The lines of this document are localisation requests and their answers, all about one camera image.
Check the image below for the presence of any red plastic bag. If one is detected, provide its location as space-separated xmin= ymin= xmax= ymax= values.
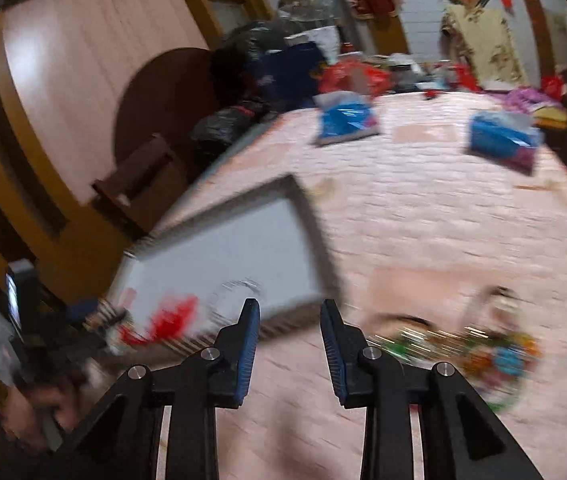
xmin=317 ymin=57 xmax=394 ymax=99

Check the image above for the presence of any pink bedspread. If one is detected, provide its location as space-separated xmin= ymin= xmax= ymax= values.
xmin=153 ymin=87 xmax=567 ymax=480

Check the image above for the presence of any dark blue bag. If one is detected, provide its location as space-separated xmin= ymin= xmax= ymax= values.
xmin=258 ymin=40 xmax=330 ymax=111

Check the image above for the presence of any colourful beaded necklace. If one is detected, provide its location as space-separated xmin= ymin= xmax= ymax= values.
xmin=368 ymin=285 xmax=544 ymax=413

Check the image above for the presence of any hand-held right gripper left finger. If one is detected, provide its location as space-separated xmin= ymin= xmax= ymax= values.
xmin=56 ymin=298 xmax=261 ymax=480

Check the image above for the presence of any white cardboard box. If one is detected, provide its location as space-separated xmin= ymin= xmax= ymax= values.
xmin=106 ymin=174 xmax=344 ymax=356

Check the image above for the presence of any purple cloth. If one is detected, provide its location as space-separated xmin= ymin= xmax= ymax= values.
xmin=502 ymin=86 xmax=567 ymax=130

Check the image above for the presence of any person's left hand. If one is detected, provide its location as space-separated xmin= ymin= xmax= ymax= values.
xmin=2 ymin=372 xmax=95 ymax=455

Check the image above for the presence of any brown wooden chair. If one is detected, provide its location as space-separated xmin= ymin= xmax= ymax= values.
xmin=90 ymin=132 xmax=190 ymax=241

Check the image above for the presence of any floral beige cloth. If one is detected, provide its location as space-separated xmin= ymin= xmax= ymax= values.
xmin=440 ymin=4 xmax=533 ymax=90

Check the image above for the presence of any red tasselled ornament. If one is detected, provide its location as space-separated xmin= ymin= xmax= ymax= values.
xmin=123 ymin=294 xmax=200 ymax=349

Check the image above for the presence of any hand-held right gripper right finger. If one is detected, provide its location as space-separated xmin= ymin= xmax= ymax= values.
xmin=320 ymin=298 xmax=544 ymax=480

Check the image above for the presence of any blue plastic packet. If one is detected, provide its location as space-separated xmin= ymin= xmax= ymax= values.
xmin=315 ymin=91 xmax=381 ymax=147
xmin=466 ymin=110 xmax=545 ymax=177

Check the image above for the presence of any wooden wardrobe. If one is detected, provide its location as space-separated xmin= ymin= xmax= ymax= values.
xmin=0 ymin=0 xmax=216 ymax=311

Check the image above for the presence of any round brown tabletop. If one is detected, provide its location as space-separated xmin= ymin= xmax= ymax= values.
xmin=113 ymin=47 xmax=221 ymax=171

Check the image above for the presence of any clear glass jar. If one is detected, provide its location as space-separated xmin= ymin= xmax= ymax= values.
xmin=277 ymin=0 xmax=345 ymax=37

